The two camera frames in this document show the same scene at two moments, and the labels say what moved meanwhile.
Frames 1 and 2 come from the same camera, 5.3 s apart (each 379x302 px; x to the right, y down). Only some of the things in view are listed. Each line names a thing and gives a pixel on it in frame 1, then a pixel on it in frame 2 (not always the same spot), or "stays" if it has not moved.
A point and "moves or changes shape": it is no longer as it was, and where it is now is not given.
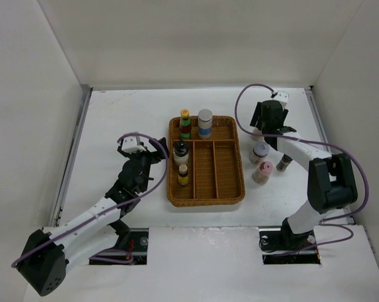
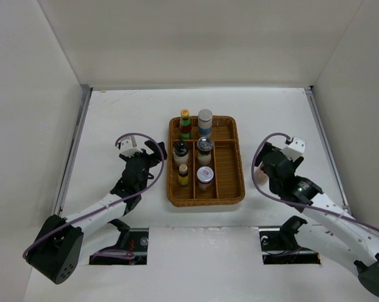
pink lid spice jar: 262,174 stays
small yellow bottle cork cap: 183,177 stays
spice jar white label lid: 261,150 moves or changes shape
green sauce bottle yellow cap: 185,125 stays
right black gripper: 258,114 → 268,146
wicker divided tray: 204,172 stays
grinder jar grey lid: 258,138 → 205,145
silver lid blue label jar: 205,123 stays
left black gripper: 132,155 stays
